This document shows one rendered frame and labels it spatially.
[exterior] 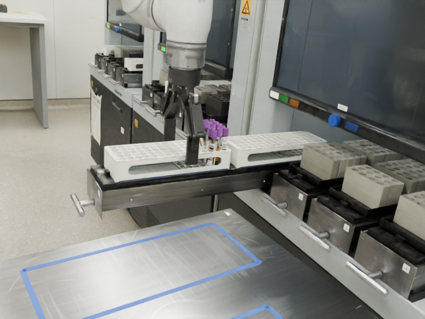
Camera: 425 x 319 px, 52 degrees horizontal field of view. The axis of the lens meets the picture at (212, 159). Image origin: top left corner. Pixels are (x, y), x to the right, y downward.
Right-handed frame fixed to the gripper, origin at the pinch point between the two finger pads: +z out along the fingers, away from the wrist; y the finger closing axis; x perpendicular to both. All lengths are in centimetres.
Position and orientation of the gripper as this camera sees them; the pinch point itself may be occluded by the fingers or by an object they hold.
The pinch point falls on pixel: (179, 150)
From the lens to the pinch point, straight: 107.8
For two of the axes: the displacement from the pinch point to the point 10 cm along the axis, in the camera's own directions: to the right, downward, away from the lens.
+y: 4.7, 3.6, -8.1
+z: -0.8, 9.3, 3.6
